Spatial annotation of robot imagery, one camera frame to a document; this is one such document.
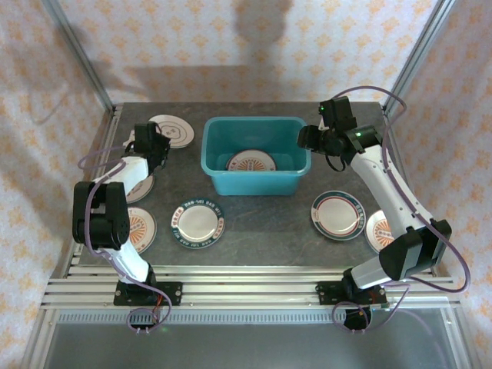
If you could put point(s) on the white plate flower outline print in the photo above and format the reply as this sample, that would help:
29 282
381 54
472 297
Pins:
178 130

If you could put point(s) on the white plate red characters print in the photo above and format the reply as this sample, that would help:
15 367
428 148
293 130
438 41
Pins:
144 188

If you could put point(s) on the orange sunburst print plate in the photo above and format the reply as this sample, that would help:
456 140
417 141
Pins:
142 230
250 163
374 230

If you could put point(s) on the teal plastic bin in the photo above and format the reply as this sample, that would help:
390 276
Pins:
257 184

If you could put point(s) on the dark green lettered rim plate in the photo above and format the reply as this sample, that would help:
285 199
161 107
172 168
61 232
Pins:
198 226

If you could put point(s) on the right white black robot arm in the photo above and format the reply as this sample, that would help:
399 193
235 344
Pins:
384 184

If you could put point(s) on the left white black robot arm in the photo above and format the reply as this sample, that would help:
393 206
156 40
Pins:
100 219

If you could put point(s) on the aluminium mounting rails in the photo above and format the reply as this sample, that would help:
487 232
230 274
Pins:
250 286

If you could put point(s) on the grey metal panel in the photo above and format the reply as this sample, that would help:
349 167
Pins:
250 346

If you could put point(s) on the aluminium side rail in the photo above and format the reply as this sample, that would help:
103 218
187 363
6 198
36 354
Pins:
94 184

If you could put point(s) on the aluminium frame post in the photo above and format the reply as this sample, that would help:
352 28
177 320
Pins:
82 61
419 54

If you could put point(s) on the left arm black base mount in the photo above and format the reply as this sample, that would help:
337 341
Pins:
173 292

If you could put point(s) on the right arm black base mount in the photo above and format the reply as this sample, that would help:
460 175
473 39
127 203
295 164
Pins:
326 294

